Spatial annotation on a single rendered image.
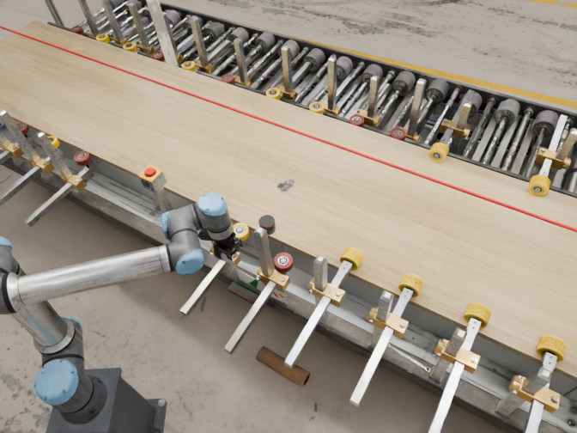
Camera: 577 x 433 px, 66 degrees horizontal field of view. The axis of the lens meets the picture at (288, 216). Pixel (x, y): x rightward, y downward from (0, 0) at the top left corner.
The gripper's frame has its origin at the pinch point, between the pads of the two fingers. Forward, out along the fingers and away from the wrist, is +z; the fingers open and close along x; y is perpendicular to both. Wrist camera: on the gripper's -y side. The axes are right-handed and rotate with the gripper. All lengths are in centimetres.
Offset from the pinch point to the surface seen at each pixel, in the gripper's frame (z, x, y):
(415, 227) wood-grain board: 9, 56, 58
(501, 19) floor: 99, 405, 26
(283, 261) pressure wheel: 8.2, 13.6, 17.6
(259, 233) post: -17.7, 6.9, 13.9
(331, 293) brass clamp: 2.1, 7.3, 43.1
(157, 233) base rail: 28, 8, -55
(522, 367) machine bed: 31, 28, 116
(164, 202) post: -6.9, 7.1, -36.1
